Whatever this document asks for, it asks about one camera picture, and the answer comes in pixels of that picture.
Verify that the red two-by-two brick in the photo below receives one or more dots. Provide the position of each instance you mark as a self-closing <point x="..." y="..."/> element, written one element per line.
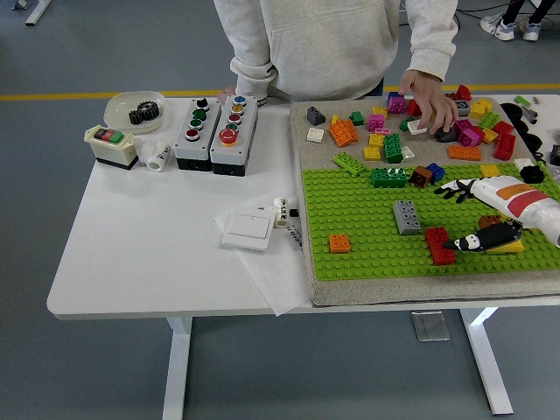
<point x="413" y="108"/>
<point x="502" y="128"/>

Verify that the orange two-by-four brick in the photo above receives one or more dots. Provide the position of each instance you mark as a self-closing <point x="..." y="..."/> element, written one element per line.
<point x="343" y="132"/>
<point x="464" y="151"/>

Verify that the cream red-green switch box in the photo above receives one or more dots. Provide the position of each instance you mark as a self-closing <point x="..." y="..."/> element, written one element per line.
<point x="111" y="151"/>

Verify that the dark grey slope brick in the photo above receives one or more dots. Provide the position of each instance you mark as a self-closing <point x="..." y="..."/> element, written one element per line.
<point x="446" y="135"/>
<point x="316" y="114"/>

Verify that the black box part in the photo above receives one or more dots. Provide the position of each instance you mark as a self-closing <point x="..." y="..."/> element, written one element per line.
<point x="555" y="155"/>

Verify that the black cup tray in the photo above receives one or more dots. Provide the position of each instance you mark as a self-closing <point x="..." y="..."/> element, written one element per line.
<point x="512" y="111"/>

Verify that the yellow two-by-four brick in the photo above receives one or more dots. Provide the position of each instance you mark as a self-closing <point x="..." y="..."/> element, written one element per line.
<point x="480" y="107"/>

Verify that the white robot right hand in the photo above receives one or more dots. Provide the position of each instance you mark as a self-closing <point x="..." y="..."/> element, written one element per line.
<point x="525" y="201"/>

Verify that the grey emergency-stop control box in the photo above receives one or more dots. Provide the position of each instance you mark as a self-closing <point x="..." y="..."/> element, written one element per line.
<point x="227" y="157"/>

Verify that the grey upturned two-by-four brick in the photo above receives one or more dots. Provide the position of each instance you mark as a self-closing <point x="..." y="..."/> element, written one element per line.
<point x="463" y="108"/>

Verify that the small white labelled tube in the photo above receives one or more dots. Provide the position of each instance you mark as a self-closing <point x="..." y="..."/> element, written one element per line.
<point x="282" y="214"/>

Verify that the white table foot frame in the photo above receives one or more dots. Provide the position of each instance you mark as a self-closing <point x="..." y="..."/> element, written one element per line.
<point x="37" y="12"/>

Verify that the white bowl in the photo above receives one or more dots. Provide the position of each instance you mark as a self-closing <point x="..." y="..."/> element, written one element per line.
<point x="118" y="109"/>

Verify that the green studded baseplate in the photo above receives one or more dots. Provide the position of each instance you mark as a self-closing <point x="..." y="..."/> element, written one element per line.
<point x="372" y="262"/>

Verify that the dark green tall brick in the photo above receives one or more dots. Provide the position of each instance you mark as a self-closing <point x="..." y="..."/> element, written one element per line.
<point x="393" y="148"/>

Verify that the grey four-button control box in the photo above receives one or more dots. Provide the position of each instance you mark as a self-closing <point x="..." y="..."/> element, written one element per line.
<point x="190" y="151"/>

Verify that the small lime green block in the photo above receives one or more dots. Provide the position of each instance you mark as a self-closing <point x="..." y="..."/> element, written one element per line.
<point x="522" y="101"/>

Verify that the black metal gear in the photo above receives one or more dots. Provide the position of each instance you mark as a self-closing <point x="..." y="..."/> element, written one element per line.
<point x="152" y="110"/>
<point x="139" y="116"/>

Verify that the orange two-by-two brick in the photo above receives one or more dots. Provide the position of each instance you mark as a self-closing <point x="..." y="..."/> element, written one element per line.
<point x="339" y="242"/>

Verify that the blue flat brick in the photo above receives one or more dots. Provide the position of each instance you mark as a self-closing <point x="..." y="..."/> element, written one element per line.
<point x="396" y="94"/>

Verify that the clear plastic piece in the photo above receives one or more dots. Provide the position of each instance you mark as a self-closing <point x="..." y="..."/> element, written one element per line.
<point x="408" y="151"/>

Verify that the white table leg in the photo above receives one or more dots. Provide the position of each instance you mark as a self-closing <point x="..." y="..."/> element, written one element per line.
<point x="487" y="359"/>
<point x="177" y="372"/>

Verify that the brown two-by-two brick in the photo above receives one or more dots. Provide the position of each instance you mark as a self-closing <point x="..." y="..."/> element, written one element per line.
<point x="421" y="176"/>

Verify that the magenta two-by-two brick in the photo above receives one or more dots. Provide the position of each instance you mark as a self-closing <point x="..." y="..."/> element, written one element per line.
<point x="396" y="106"/>
<point x="376" y="121"/>
<point x="470" y="137"/>
<point x="464" y="126"/>

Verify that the yellow curved brick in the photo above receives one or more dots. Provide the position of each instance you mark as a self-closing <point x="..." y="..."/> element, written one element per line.
<point x="512" y="248"/>

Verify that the white square tile brick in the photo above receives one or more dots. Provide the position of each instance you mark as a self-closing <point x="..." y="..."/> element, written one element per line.
<point x="416" y="127"/>
<point x="316" y="134"/>

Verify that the person's right hand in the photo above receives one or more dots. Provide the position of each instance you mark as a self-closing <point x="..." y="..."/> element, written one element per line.
<point x="227" y="92"/>

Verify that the grey metal part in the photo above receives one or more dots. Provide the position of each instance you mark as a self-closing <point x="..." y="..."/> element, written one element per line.
<point x="529" y="114"/>

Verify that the person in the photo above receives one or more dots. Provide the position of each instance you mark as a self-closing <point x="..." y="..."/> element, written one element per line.
<point x="499" y="27"/>
<point x="328" y="44"/>

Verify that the pink printed tile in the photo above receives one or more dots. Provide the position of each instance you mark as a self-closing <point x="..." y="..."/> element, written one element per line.
<point x="382" y="130"/>

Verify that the white pipe tee fitting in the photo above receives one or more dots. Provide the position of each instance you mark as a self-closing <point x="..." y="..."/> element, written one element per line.
<point x="157" y="159"/>

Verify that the lime green two-by-four brick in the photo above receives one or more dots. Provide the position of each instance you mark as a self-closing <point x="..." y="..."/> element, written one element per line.
<point x="350" y="163"/>

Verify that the yellow two-by-two brick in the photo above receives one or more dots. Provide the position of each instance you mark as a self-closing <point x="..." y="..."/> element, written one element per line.
<point x="372" y="153"/>
<point x="380" y="111"/>
<point x="490" y="135"/>
<point x="376" y="140"/>
<point x="490" y="170"/>

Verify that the white paper sheet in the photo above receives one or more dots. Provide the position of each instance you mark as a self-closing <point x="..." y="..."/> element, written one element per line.
<point x="271" y="280"/>

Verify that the dark green two-by-four brick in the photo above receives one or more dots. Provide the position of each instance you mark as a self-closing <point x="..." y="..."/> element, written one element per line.
<point x="388" y="177"/>

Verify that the person's left hand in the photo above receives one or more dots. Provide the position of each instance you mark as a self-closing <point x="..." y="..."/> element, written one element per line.
<point x="431" y="94"/>

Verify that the white table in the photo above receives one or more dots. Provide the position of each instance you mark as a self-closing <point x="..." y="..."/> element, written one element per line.
<point x="153" y="240"/>

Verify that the red slope brick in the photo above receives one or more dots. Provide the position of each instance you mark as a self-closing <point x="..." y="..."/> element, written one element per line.
<point x="464" y="93"/>

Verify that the grey-brown mat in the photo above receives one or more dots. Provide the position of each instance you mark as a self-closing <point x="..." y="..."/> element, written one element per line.
<point x="415" y="291"/>

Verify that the dark red brick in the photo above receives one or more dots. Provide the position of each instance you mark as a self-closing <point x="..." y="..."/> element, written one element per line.
<point x="450" y="95"/>

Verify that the small black connector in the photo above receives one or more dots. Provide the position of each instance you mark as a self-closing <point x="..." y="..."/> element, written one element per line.
<point x="294" y="213"/>

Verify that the silver floor plate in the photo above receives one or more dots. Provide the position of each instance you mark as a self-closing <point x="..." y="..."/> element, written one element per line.
<point x="431" y="326"/>

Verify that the green two-by-two brick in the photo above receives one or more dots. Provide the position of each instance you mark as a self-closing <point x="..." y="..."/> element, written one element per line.
<point x="406" y="124"/>
<point x="357" y="117"/>

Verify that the white wall switch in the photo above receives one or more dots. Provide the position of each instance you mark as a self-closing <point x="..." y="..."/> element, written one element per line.
<point x="247" y="229"/>

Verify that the black round brick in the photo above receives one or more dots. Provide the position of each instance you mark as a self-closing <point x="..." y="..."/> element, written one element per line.
<point x="531" y="174"/>

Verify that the red two-by-four brick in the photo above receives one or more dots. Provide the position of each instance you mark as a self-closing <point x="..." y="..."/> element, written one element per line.
<point x="505" y="146"/>
<point x="437" y="256"/>

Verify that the blue two-by-two brick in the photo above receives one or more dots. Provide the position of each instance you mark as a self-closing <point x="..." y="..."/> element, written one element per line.
<point x="436" y="170"/>

